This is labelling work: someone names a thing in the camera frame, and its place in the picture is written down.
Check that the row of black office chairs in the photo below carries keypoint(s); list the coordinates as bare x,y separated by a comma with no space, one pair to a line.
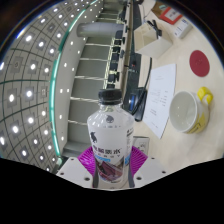
115,50

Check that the white printed paper sheet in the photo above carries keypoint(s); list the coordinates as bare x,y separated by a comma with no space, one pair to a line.
161,96

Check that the round grey column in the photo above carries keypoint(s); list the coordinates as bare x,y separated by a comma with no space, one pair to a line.
100,30

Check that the long curved conference desk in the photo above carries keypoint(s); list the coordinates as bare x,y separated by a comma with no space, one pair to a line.
128,43

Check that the clear bottle with black cap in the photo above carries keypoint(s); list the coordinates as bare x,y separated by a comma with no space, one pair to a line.
110,133

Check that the open brown box red side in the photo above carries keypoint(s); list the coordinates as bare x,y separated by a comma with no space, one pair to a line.
170,15

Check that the ceiling spot lights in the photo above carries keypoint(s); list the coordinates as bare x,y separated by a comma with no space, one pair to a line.
29,93

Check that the white open cardboard box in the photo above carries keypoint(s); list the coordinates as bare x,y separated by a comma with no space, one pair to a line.
150,41

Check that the flat round red coaster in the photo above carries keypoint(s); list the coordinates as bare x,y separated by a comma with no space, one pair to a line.
199,63

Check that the black clip tool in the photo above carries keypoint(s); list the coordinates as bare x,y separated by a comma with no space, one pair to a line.
155,28

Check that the small white flat box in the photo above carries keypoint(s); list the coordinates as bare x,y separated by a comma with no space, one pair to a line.
182,28

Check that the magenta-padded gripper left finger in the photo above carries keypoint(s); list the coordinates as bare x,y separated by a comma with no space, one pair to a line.
71,170

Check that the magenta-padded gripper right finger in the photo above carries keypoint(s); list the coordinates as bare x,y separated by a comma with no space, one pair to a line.
150,170

